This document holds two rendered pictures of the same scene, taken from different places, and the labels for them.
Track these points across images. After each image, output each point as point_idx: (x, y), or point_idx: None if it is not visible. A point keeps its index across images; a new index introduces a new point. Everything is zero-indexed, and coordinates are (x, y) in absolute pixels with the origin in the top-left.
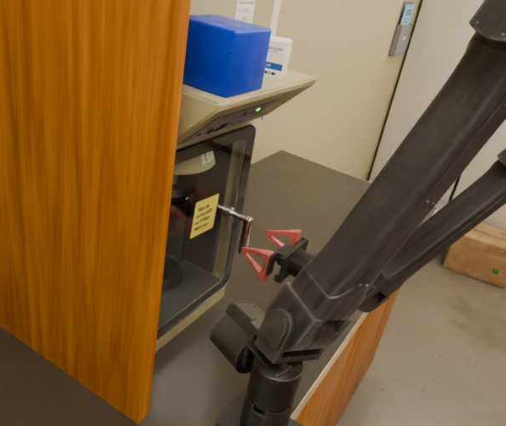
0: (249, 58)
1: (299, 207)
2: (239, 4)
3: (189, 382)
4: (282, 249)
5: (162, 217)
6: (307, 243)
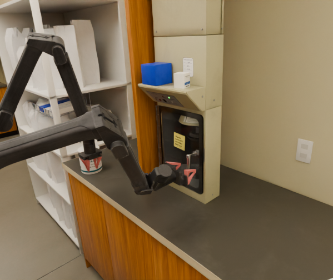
0: (147, 73)
1: None
2: (184, 60)
3: (154, 191)
4: (169, 164)
5: (136, 113)
6: (178, 174)
